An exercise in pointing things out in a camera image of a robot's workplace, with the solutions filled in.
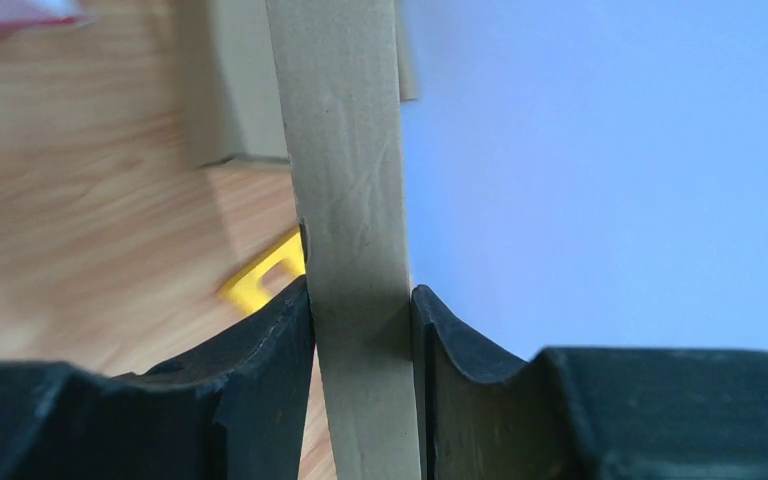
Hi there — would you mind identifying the yellow triangular plastic frame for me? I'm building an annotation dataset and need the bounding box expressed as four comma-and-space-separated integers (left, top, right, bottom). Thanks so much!
218, 227, 305, 316

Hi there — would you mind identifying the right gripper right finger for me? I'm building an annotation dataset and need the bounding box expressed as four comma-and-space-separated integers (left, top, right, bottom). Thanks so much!
411, 285, 768, 479

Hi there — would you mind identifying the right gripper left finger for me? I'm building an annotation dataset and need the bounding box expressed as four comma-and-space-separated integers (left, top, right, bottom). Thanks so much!
0, 278, 314, 479

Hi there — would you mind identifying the folded cardboard box front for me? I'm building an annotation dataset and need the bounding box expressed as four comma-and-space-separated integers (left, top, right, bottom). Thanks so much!
171, 1, 418, 179

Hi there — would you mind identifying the cardboard box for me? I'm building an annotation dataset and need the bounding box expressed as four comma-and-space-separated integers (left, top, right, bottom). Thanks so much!
267, 1, 421, 479
171, 1, 418, 179

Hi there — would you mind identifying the pink puzzle box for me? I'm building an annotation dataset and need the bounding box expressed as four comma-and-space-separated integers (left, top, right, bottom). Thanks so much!
0, 0, 86, 29

